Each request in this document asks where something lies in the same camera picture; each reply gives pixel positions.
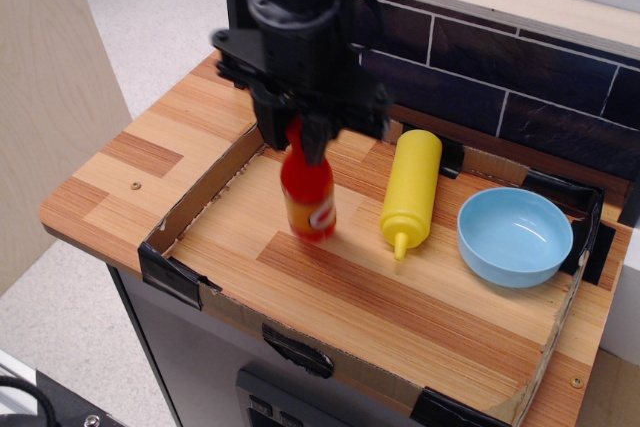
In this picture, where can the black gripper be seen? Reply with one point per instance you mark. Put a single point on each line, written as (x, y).
(303, 64)

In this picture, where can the red hot sauce bottle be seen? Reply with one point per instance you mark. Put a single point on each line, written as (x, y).
(308, 190)

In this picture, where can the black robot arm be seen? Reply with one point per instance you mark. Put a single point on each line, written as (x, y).
(297, 60)

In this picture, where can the yellow mustard squeeze bottle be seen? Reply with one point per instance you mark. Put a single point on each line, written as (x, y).
(410, 195)

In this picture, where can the cardboard fence with black tape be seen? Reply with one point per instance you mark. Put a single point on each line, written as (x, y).
(424, 336)

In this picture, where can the light wooden panel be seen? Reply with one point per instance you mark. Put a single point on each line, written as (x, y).
(60, 103)

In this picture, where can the light blue bowl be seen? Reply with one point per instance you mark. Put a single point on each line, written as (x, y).
(512, 237)

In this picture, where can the grey oven control panel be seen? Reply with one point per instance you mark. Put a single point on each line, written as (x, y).
(264, 404)

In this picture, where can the dark tile backsplash panel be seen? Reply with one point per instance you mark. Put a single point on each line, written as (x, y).
(551, 83)

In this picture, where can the black base with screw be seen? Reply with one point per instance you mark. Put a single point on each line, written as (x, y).
(41, 401)

